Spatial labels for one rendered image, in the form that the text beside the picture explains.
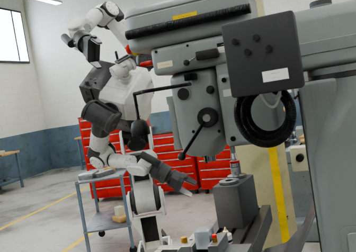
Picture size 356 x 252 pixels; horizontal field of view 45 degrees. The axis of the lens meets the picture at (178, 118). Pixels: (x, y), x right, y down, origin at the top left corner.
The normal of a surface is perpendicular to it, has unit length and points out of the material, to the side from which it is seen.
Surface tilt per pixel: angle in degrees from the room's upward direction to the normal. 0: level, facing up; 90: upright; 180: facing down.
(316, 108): 90
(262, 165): 90
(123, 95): 46
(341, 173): 88
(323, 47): 90
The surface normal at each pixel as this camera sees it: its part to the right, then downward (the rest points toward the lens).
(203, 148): -0.19, 0.62
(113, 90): -0.07, -0.66
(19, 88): 0.93, -0.13
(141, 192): 0.00, -0.22
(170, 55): -0.33, 0.11
